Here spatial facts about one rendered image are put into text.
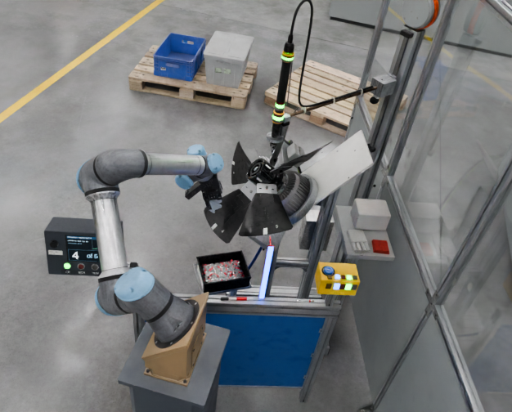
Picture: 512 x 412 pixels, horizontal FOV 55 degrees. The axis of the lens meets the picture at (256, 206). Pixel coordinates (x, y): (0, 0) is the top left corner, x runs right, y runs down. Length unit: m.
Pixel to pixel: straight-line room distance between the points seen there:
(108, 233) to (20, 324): 1.65
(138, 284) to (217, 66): 3.68
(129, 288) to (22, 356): 1.65
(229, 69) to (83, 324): 2.88
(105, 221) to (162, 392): 0.60
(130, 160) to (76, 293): 1.79
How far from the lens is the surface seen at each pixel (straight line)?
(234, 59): 4.91
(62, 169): 4.25
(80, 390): 2.94
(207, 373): 1.79
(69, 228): 1.90
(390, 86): 2.36
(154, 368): 1.74
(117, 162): 1.64
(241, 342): 2.41
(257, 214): 2.06
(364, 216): 2.51
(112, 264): 1.68
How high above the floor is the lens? 2.56
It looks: 41 degrees down
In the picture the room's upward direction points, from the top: 8 degrees clockwise
